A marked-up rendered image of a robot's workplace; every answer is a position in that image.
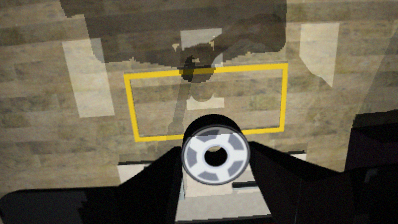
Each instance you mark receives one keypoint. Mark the yellow rectangular outline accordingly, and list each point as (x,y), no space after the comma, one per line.
(129,76)

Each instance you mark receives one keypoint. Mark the black tyre with white rim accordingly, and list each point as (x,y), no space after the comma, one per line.
(222,166)

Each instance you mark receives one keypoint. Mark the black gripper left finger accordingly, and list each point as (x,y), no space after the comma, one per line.
(149,197)

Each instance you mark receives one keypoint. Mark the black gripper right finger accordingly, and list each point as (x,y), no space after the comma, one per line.
(299,192)

